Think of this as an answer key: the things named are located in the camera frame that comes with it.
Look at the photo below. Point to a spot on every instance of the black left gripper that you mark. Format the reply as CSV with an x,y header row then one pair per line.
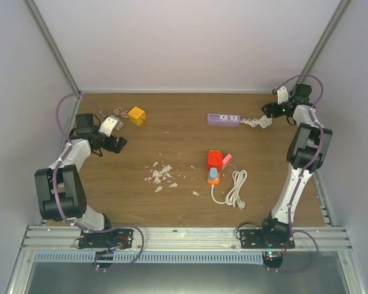
x,y
110,146

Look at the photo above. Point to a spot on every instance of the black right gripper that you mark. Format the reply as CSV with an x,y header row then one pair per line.
x,y
270,107

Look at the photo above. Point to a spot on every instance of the yellow cube socket adapter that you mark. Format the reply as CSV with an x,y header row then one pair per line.
x,y
137,116

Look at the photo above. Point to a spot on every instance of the purple power strip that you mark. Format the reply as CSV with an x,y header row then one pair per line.
x,y
226,120

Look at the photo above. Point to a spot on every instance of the pink plug adapter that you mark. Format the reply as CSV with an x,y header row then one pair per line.
x,y
226,161

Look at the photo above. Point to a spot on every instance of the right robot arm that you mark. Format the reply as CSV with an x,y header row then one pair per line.
x,y
305,155

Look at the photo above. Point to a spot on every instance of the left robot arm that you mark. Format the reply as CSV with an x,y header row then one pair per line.
x,y
60,193

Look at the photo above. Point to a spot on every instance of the red cube socket adapter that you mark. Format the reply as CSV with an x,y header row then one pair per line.
x,y
214,160

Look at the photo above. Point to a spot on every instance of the white paper scraps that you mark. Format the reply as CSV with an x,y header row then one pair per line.
x,y
175,171

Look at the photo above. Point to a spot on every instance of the blue USB charger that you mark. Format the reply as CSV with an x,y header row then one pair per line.
x,y
213,174

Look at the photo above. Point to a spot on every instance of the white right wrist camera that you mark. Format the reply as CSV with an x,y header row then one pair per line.
x,y
282,94

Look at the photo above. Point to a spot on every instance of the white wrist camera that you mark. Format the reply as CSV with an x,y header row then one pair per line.
x,y
282,94
110,124

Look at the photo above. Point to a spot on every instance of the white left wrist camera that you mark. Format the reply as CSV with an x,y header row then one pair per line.
x,y
110,124

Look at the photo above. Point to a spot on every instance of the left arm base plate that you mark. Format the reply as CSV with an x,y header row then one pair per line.
x,y
115,240

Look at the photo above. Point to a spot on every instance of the slotted cable duct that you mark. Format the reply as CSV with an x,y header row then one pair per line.
x,y
158,257

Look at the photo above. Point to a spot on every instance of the aluminium frame rail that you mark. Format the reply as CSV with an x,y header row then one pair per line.
x,y
178,239

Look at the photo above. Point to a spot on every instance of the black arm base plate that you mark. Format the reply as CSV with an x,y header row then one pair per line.
x,y
265,238

